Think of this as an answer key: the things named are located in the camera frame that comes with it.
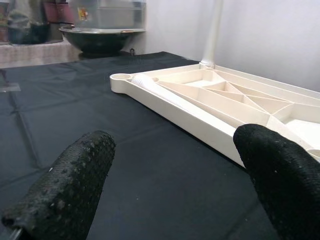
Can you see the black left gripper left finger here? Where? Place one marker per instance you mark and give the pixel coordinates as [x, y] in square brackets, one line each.
[65, 190]

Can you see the clear plastic storage container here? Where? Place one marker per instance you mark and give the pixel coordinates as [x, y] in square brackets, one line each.
[110, 15]

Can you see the white plastic table leg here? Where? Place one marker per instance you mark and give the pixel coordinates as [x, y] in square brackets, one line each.
[213, 30]
[160, 93]

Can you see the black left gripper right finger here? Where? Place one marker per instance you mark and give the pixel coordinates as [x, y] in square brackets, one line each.
[287, 185]

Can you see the maroon plastic tub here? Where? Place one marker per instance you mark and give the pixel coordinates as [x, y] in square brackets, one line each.
[57, 12]

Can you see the clear tape strip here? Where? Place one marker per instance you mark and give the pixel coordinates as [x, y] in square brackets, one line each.
[8, 87]

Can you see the black tablecloth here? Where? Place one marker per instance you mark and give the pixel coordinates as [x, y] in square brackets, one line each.
[125, 162]

